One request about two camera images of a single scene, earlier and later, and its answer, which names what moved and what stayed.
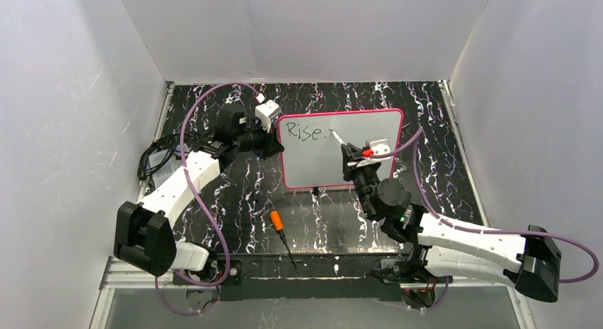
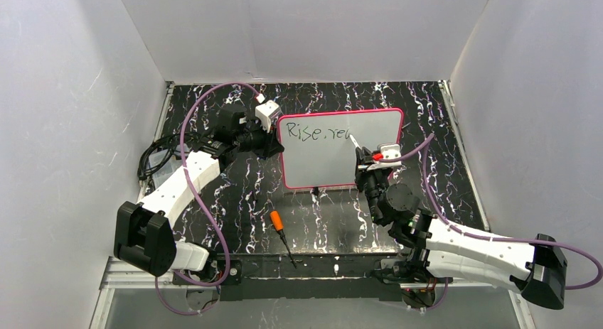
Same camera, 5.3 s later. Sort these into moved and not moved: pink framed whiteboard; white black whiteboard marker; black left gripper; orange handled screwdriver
Moved: white black whiteboard marker
Not moved: orange handled screwdriver; pink framed whiteboard; black left gripper
